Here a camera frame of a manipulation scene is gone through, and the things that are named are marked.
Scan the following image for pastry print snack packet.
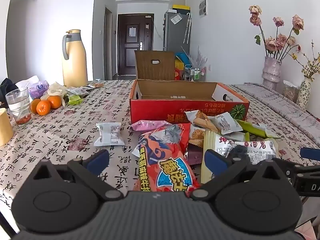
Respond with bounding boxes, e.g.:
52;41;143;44
185;110;219;133

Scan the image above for red cardboard box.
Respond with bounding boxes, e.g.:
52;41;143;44
129;79;250;125

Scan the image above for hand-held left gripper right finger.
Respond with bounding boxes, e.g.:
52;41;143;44
190;149;290;202

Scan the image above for mandarin orange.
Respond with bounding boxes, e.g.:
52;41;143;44
47;95;62;109
36;100;51;116
30;98;42;114

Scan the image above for dark brown door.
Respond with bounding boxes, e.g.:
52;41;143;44
117;14;153;77

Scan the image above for small white printed snack packet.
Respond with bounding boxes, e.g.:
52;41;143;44
212;112;243;135

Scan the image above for yellow thermos jug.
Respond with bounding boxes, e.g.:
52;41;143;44
62;29;89;88

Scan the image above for small floral vase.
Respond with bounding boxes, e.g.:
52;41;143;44
296;77;312;112

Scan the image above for black bag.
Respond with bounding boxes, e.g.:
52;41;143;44
0;78;19;109

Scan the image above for large red snack bag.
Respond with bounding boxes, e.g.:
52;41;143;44
133;123;202;193

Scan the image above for brown chair back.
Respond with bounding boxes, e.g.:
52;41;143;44
134;50;175;81

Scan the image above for small green snack packet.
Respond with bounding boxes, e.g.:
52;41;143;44
67;94;84;105

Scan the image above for pale purple feather decoration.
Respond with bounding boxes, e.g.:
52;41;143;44
189;46;208;67

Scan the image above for dried pink roses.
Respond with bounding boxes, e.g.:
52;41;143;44
248;5;305;61

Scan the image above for cream plastic bag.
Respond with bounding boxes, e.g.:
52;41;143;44
41;82;68;107

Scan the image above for pink ribbed vase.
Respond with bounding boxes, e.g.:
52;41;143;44
261;56;282;91

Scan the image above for glass of water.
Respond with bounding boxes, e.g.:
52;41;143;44
5;87;32;126

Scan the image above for white wall panel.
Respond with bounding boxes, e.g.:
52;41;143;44
198;0;209;17

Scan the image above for white umbrellas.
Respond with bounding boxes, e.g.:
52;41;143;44
183;12;193;44

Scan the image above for pale yellow cup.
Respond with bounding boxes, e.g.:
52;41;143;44
0;108;14;147

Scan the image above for yellow box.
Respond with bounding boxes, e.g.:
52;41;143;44
172;4;191;13

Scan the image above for grey snack packets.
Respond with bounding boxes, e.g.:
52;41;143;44
65;86;89;97

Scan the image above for purple snack packet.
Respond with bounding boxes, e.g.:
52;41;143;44
186;144;204;165

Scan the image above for blue bag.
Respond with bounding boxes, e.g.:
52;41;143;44
175;52;192;67

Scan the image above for pink snack packet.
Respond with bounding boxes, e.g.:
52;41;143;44
131;119;171;132

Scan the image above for wire rack with bottles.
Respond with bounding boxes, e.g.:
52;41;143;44
184;65;207;82

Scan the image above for grey refrigerator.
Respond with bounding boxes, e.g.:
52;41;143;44
163;10;191;54

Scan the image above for pale yellow large snack packet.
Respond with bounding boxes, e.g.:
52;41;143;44
200;129;279;184

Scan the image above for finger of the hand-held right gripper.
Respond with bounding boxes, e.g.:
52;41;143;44
272;157;320;179
300;147;320;162

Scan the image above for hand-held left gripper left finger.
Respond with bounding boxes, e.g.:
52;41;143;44
30;149;124;202

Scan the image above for red gift box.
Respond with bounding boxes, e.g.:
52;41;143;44
174;60;185;81

